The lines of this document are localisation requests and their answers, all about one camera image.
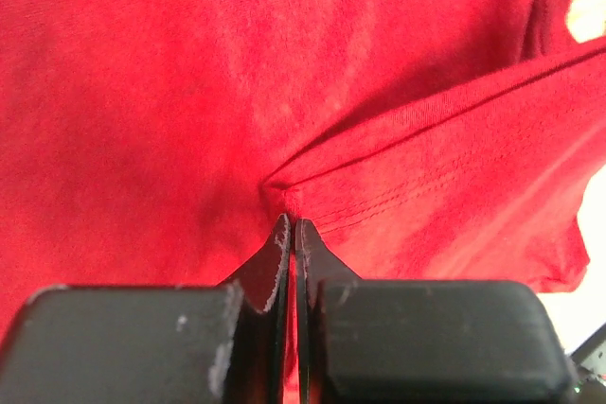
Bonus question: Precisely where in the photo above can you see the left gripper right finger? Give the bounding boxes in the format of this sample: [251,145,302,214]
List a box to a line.
[294,220,578,403]

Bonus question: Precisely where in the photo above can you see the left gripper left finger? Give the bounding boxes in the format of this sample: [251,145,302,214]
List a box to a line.
[1,216,291,403]

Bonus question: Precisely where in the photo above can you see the dark red t shirt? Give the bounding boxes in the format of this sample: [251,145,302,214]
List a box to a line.
[1,0,605,403]

